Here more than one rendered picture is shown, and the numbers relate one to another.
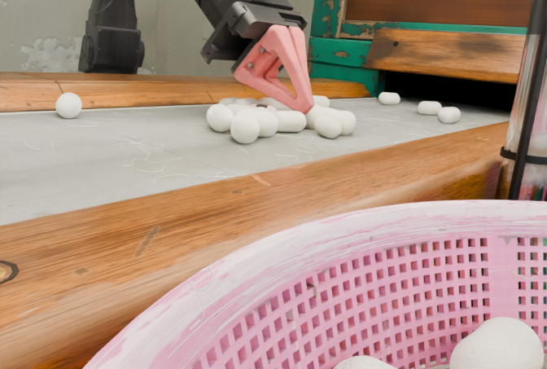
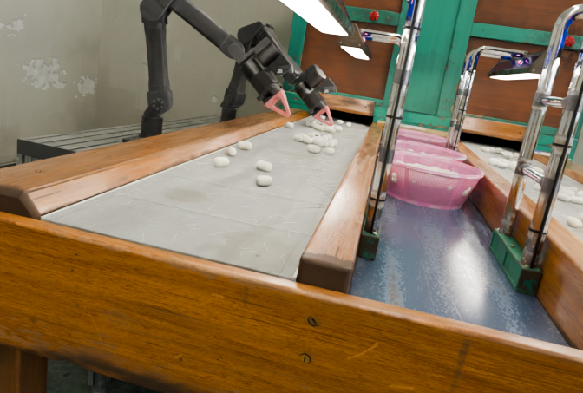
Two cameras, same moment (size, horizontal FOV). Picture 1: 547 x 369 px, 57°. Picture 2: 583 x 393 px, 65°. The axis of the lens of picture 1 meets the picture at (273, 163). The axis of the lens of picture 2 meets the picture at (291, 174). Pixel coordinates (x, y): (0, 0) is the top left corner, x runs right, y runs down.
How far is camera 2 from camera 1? 1.42 m
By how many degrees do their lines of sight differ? 27
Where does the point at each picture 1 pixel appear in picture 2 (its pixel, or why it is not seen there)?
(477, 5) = (346, 87)
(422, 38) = (330, 97)
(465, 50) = (344, 102)
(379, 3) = not seen: hidden behind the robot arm
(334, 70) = (293, 104)
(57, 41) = (42, 61)
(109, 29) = (239, 94)
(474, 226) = not seen: hidden behind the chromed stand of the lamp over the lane
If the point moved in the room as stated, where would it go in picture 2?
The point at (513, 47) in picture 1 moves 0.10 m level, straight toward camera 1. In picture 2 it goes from (359, 103) to (363, 104)
